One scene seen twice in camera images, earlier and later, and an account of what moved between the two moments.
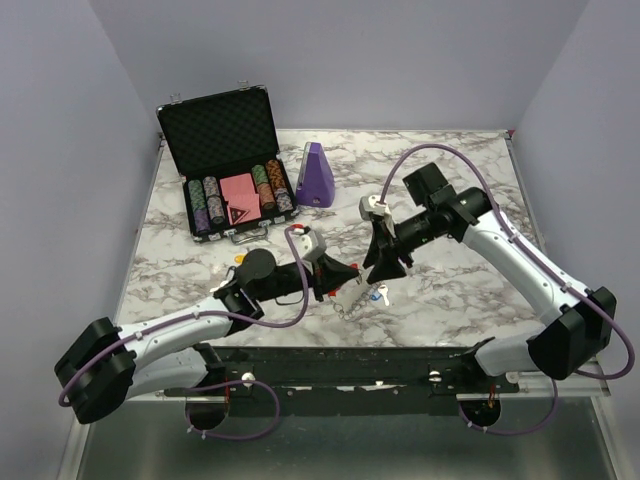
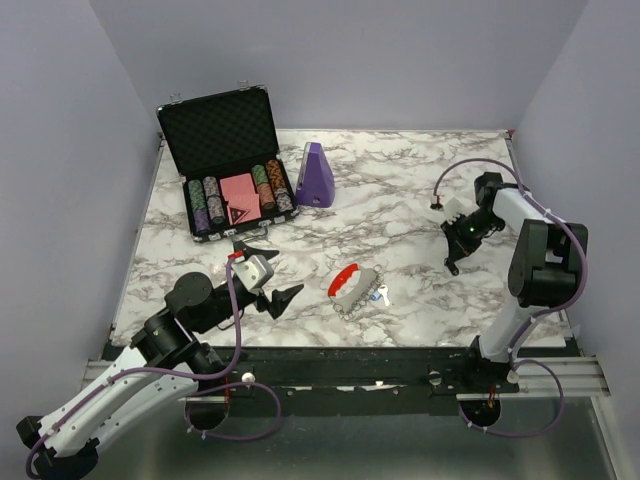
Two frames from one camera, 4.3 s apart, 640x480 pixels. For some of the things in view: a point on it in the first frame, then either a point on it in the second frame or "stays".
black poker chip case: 235,180 stays
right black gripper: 386,255 → 458,246
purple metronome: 316,185 stays
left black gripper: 329,274 → 279,301
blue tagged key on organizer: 382,291 stays
